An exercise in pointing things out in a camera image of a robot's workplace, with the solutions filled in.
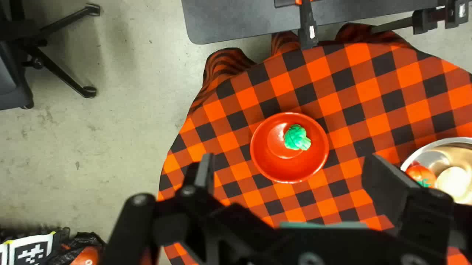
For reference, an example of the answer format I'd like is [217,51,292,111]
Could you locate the orange black checkered tablecloth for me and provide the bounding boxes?
[156,24,472,265]

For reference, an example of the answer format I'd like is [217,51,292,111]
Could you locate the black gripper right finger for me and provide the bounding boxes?
[362,155,451,242]

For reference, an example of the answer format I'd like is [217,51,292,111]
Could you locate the fiducial marker board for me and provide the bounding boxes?
[0,233,55,265]

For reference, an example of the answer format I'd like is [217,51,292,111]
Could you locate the beige toy food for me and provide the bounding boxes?
[435,167,472,205]

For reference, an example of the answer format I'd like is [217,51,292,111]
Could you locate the silver metal bowl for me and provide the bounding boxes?
[400,138,472,179]

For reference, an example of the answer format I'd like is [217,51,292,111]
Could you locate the black clamp left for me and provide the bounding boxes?
[298,0,319,49]

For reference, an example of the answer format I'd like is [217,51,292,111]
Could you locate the green toy vegetable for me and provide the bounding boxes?
[283,124,311,151]

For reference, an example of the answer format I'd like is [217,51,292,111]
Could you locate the black tripod legs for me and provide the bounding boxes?
[19,2,103,99]

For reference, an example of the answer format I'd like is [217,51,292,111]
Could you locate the red plastic bowl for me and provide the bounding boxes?
[249,113,329,185]

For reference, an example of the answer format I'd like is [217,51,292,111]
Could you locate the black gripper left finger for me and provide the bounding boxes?
[179,154,214,198]

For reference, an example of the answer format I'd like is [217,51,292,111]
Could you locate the black office chair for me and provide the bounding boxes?
[0,0,37,111]

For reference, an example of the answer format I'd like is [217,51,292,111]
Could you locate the orange bag on floor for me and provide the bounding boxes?
[46,227,106,265]

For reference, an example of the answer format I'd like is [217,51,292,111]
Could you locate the red toy tomato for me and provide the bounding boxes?
[406,163,437,189]

